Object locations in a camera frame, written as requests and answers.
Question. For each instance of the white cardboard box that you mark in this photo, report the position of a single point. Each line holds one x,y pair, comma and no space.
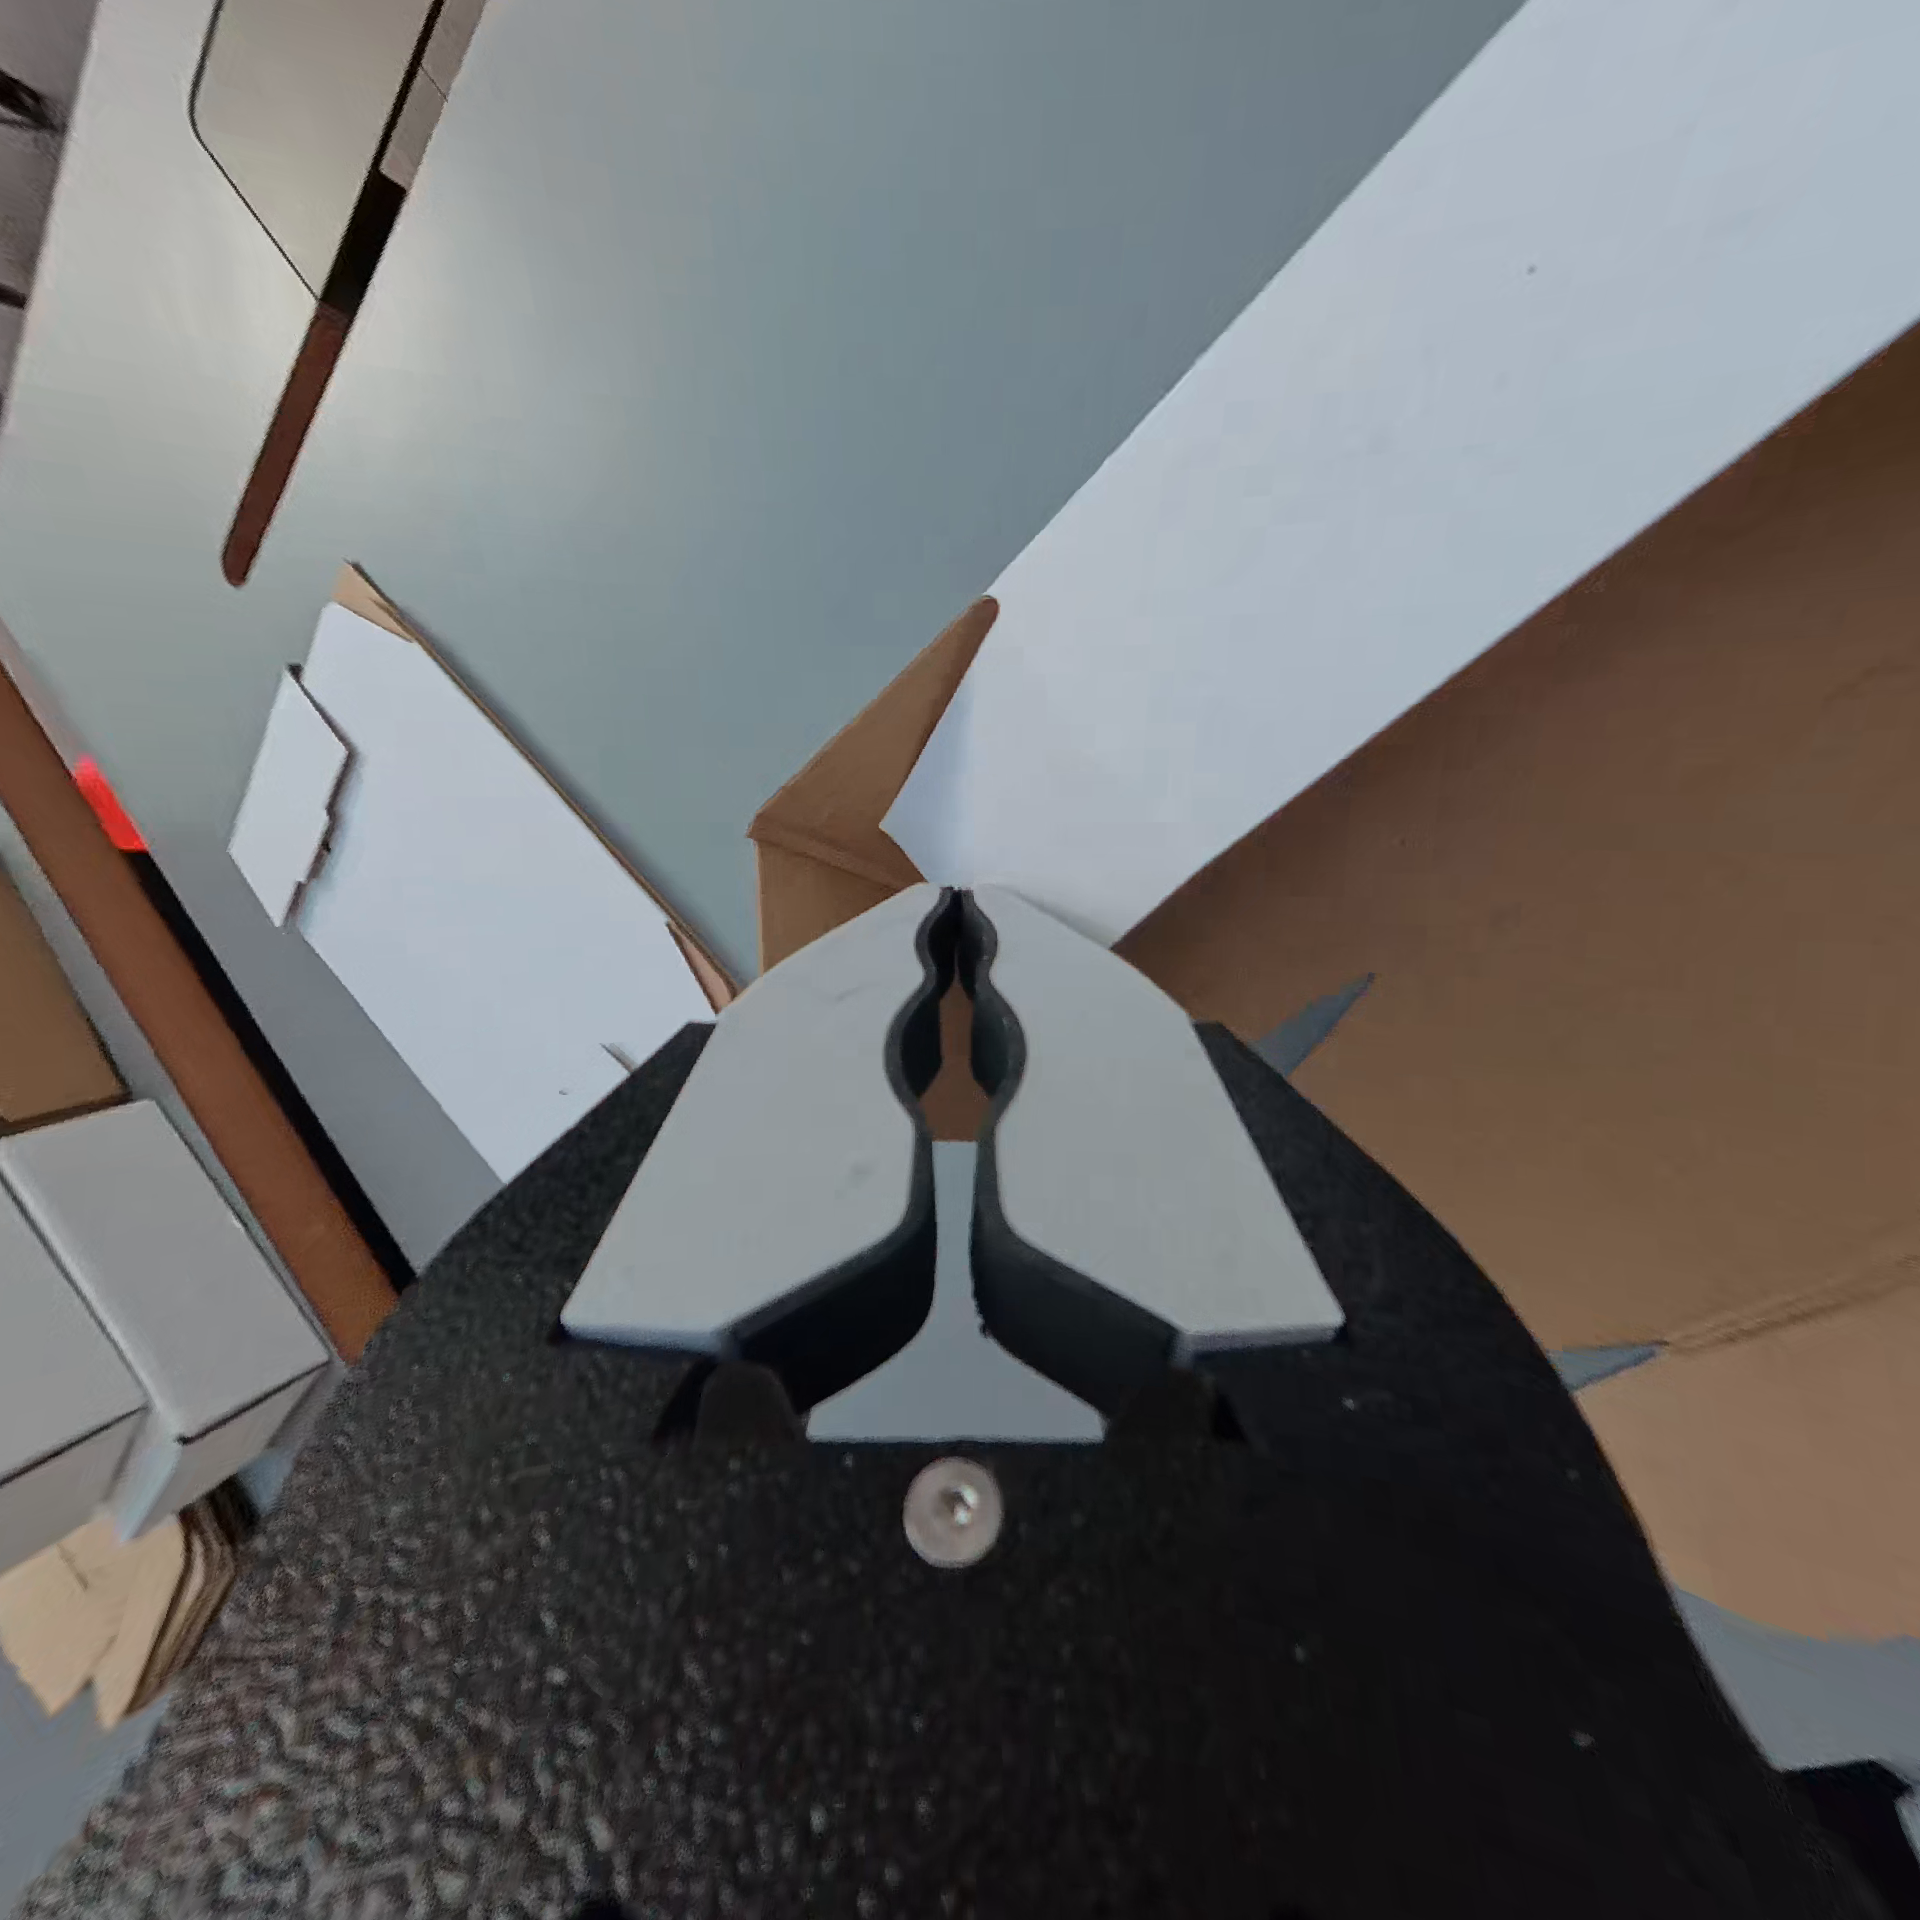
1499,900

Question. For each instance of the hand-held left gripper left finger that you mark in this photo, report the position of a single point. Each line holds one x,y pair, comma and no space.
751,1184

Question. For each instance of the pile of flat brown cardboard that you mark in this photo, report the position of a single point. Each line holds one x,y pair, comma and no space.
119,1621

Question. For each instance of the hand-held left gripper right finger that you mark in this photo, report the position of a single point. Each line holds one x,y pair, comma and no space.
1154,1184

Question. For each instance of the stack of white folded boxes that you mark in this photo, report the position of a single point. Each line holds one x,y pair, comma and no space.
165,1275

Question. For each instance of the flat white cardboard sheet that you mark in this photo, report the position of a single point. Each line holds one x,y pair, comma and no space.
480,900

